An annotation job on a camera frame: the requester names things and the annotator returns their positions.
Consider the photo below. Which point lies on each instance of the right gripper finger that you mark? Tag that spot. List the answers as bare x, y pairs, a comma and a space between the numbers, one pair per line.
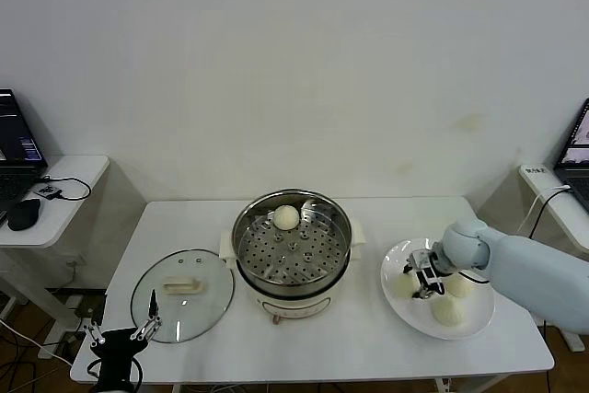
425, 292
416, 260

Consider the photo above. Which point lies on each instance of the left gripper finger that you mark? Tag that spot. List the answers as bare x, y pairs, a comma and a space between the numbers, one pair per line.
94, 337
149, 326

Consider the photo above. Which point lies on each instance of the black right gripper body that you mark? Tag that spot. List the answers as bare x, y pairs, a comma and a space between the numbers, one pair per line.
435, 269

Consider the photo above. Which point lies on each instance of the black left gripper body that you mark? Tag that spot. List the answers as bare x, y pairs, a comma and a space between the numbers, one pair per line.
117, 347

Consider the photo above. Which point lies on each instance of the white steamed baozi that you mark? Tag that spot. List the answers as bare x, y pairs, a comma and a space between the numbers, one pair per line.
286, 218
405, 287
447, 312
460, 290

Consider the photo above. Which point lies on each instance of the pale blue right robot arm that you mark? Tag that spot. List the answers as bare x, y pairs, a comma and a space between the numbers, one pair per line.
529, 273

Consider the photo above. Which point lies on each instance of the stainless steel steamer basket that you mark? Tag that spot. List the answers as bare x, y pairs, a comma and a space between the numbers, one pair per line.
303, 273

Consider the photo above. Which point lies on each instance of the white round plate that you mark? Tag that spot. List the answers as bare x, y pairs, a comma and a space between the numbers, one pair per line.
400, 315

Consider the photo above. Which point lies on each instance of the cream electric cooker base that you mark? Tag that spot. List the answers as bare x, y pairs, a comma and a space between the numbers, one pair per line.
294, 308

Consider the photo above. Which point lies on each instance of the black computer mouse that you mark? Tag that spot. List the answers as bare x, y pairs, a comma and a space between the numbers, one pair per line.
25, 213

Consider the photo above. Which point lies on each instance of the white label sticker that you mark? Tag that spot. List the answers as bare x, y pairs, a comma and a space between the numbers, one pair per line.
537, 170

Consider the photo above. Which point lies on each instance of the small black device white sticker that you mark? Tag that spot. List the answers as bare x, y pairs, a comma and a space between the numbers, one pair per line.
47, 190

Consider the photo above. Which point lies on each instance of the dark grey laptop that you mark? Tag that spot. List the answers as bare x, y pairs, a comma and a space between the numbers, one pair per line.
577, 153

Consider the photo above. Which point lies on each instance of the black laptop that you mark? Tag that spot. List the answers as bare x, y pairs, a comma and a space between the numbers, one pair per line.
18, 149

